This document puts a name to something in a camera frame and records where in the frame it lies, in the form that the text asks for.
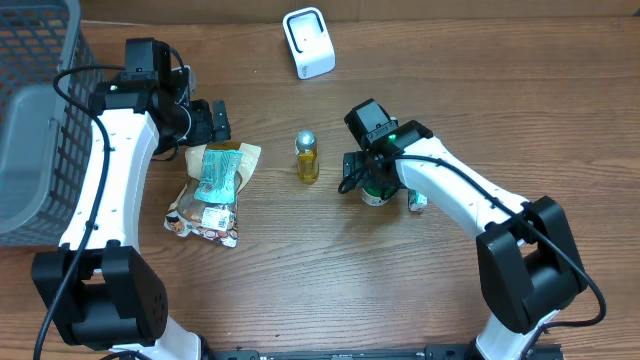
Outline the green lid white jar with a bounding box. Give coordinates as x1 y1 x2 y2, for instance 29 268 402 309
360 187 397 207

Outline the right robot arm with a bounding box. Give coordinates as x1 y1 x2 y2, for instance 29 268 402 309
339 99 588 359

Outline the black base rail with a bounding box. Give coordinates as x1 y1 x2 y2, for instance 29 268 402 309
199 343 565 360

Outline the yellow oil bottle silver cap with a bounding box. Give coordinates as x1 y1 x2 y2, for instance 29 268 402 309
295 129 319 184

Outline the brown snack pouch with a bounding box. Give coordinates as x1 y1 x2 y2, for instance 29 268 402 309
164 142 262 248

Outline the teal white tissue pack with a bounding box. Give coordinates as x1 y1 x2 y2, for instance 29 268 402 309
408 189 428 212

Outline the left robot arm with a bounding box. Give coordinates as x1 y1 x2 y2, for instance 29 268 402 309
31 38 231 359

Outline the grey plastic mesh basket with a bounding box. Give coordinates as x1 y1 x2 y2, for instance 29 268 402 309
1 0 104 247

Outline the white barcode scanner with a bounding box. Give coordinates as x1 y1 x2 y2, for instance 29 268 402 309
282 6 336 80

